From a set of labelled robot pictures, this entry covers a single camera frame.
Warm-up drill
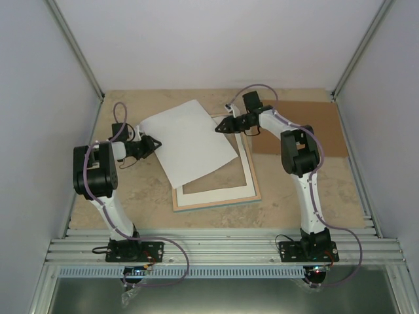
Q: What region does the cat and books photo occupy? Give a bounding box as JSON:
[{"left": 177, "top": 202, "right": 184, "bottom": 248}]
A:
[{"left": 139, "top": 99, "right": 238, "bottom": 189}]

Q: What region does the wooden teal picture frame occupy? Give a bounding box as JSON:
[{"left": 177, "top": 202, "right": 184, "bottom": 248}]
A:
[{"left": 172, "top": 113, "right": 263, "bottom": 214}]

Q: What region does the white passe-partout mat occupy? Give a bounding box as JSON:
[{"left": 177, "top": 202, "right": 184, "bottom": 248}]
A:
[{"left": 176, "top": 114, "right": 258, "bottom": 207}]

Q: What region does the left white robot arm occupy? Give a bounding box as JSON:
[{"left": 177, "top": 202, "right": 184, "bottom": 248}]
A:
[{"left": 73, "top": 122, "right": 164, "bottom": 264}]

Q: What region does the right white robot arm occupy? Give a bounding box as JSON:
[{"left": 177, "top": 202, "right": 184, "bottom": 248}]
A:
[{"left": 215, "top": 92, "right": 339, "bottom": 264}]

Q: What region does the brown cardboard backing board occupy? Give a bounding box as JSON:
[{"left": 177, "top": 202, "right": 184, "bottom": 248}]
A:
[{"left": 250, "top": 99, "right": 350, "bottom": 158}]

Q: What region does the left circuit board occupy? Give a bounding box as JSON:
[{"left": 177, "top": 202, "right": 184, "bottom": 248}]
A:
[{"left": 122, "top": 265, "right": 153, "bottom": 277}]

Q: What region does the circuit board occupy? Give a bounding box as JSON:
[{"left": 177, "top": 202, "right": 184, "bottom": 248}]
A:
[
  {"left": 122, "top": 265, "right": 153, "bottom": 277},
  {"left": 307, "top": 264, "right": 331, "bottom": 273}
]

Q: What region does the clear plastic bag scrap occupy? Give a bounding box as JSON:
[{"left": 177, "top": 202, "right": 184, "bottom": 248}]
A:
[{"left": 121, "top": 287, "right": 141, "bottom": 308}]

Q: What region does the right circuit board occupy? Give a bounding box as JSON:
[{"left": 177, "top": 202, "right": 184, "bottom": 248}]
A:
[{"left": 307, "top": 264, "right": 331, "bottom": 273}]

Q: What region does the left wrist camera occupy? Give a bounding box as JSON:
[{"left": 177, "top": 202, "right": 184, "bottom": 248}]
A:
[{"left": 134, "top": 124, "right": 145, "bottom": 141}]

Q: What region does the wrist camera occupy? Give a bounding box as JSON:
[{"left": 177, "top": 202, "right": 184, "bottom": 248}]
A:
[
  {"left": 134, "top": 124, "right": 145, "bottom": 141},
  {"left": 225, "top": 103, "right": 240, "bottom": 118}
]

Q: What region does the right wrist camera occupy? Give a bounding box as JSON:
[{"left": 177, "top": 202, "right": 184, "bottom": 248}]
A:
[{"left": 225, "top": 103, "right": 240, "bottom": 118}]

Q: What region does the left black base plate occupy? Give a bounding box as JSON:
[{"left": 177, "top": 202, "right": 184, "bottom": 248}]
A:
[{"left": 105, "top": 240, "right": 164, "bottom": 263}]

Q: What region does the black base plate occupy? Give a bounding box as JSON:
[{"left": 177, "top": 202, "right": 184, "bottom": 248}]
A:
[
  {"left": 276, "top": 241, "right": 340, "bottom": 263},
  {"left": 105, "top": 240, "right": 164, "bottom": 263}
]

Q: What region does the aluminium rail beam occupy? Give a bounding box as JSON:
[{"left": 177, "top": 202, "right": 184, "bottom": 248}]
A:
[{"left": 45, "top": 228, "right": 405, "bottom": 266}]

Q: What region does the grey slotted cable duct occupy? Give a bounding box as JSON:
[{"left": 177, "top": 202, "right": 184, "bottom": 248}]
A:
[{"left": 58, "top": 266, "right": 305, "bottom": 279}]

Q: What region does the left aluminium corner post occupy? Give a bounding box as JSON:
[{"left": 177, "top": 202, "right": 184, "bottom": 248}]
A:
[{"left": 44, "top": 0, "right": 104, "bottom": 102}]

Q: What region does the aluminium corner post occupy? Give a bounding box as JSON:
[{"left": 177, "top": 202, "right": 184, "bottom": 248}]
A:
[
  {"left": 330, "top": 0, "right": 395, "bottom": 101},
  {"left": 44, "top": 0, "right": 104, "bottom": 102}
]

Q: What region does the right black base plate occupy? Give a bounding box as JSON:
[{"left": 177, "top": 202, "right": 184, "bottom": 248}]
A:
[{"left": 276, "top": 241, "right": 340, "bottom": 263}]

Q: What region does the right aluminium corner post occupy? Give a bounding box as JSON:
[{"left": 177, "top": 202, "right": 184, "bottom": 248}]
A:
[{"left": 330, "top": 0, "right": 395, "bottom": 101}]

